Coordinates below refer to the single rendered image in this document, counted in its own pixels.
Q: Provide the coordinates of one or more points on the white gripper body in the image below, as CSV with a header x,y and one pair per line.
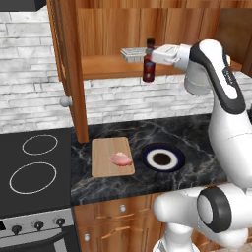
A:
x,y
166,54

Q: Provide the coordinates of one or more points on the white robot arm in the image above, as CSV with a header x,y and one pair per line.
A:
x,y
229,138

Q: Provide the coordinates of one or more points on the dark red condiment bottle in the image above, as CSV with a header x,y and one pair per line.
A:
x,y
149,67

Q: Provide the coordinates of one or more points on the wooden cabinet door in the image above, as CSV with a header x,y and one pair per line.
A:
x,y
70,65

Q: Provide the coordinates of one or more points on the blue and white plate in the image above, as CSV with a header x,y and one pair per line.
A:
x,y
149,157

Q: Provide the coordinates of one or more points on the pink raw steak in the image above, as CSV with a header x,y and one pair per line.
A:
x,y
120,159

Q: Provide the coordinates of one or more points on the wooden cutting board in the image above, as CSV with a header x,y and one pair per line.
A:
x,y
105,157

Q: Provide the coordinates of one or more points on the grey packaged tray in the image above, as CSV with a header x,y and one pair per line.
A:
x,y
133,54

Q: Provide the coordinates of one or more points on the round silver door knob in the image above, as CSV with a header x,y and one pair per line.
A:
x,y
65,101

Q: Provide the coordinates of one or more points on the small silver drawer knob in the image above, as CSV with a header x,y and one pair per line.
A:
x,y
122,208

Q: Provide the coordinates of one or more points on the wooden drawer front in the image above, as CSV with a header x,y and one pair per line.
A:
x,y
105,210

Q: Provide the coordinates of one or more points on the black hob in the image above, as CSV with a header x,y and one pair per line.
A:
x,y
36,170

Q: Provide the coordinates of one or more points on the wooden base cupboard door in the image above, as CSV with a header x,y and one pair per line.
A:
x,y
118,238

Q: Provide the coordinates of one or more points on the black oven knob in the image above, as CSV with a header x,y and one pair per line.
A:
x,y
39,225
16,229
60,222

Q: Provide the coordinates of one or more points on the small silver cupboard knob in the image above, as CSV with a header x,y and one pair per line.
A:
x,y
86,237

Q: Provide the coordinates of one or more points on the silver oven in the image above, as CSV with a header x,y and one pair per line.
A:
x,y
70,229

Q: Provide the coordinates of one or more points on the wooden wall cabinet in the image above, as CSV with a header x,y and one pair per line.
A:
x,y
111,32

